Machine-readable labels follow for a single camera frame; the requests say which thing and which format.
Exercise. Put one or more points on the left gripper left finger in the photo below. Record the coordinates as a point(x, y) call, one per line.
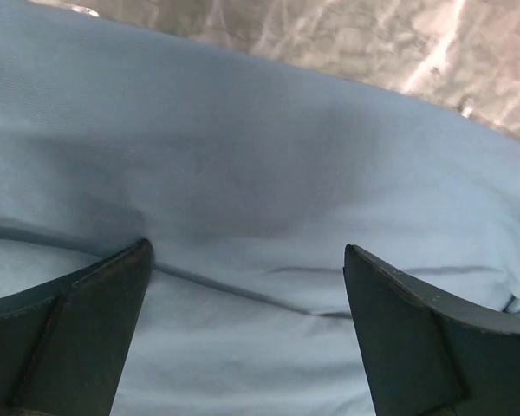
point(64, 343)

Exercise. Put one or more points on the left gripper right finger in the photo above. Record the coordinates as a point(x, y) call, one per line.
point(426, 351)

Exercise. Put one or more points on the blue t shirt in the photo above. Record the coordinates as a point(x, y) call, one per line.
point(249, 178)

